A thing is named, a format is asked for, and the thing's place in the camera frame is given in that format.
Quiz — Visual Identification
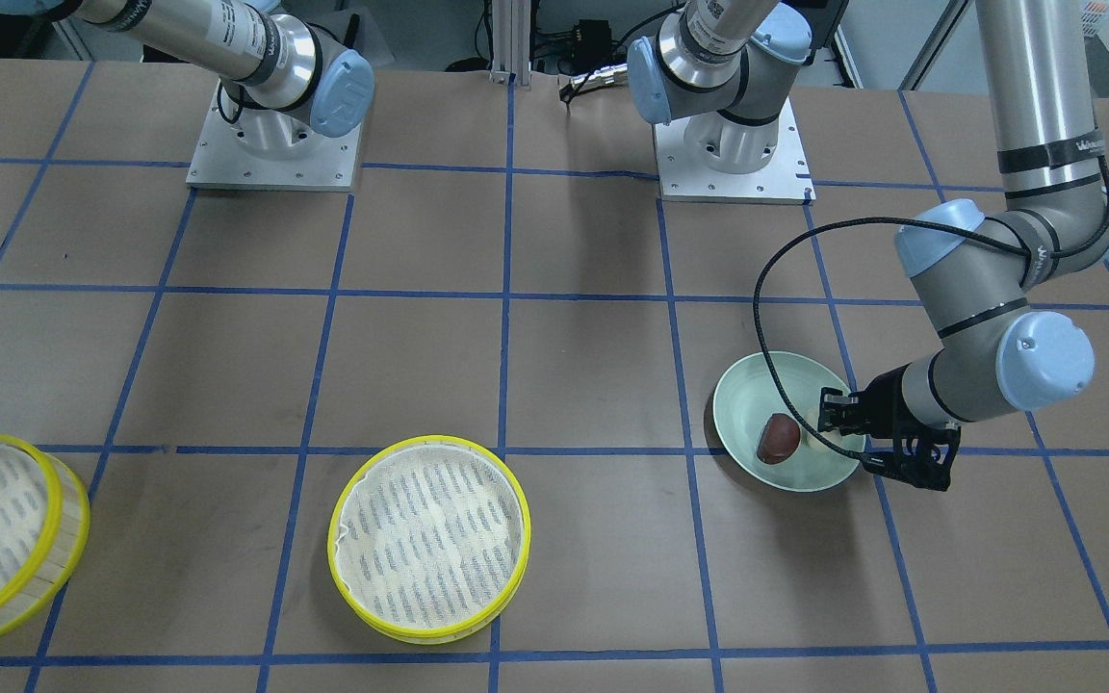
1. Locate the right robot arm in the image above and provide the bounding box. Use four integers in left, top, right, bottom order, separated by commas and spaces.
0, 1, 375, 137

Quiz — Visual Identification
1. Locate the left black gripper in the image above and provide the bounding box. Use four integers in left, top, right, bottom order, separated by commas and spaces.
817, 367, 962, 492

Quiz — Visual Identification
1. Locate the brown steamed bun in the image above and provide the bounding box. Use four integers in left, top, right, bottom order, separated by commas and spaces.
756, 412, 802, 466

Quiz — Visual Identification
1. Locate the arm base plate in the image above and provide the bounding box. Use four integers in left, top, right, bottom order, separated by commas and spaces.
653, 99, 817, 205
186, 85, 364, 193

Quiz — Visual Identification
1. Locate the aluminium frame post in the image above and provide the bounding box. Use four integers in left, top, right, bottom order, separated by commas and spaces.
488, 0, 536, 90

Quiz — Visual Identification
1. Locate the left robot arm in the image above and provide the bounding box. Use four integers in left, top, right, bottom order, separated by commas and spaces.
628, 1, 1109, 492

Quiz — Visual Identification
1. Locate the yellow bamboo steamer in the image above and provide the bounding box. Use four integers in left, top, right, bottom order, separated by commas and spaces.
325, 435, 532, 646
0, 434, 90, 636

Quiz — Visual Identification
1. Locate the white steamed bun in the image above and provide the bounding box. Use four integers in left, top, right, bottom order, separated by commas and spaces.
797, 402, 841, 453

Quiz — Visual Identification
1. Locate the mint green plate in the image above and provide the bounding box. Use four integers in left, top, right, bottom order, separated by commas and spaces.
712, 351, 859, 493

